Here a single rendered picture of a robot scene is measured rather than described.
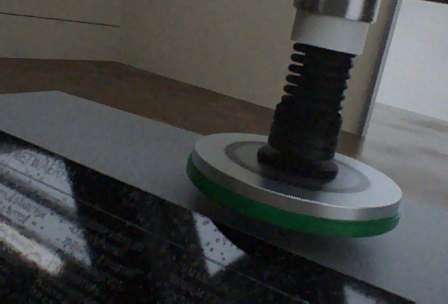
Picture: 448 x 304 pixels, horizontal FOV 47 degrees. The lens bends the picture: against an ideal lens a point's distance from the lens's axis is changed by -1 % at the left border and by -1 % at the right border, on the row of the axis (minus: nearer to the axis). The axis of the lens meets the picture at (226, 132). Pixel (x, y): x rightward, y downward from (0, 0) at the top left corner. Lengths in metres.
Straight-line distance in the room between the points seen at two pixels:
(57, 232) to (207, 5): 6.17
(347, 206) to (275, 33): 5.72
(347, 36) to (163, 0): 6.62
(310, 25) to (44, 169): 0.33
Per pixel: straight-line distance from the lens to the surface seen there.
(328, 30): 0.48
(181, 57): 6.84
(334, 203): 0.44
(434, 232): 0.64
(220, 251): 0.49
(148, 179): 0.57
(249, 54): 6.29
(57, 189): 0.59
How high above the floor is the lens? 1.01
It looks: 13 degrees down
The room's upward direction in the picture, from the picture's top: 12 degrees clockwise
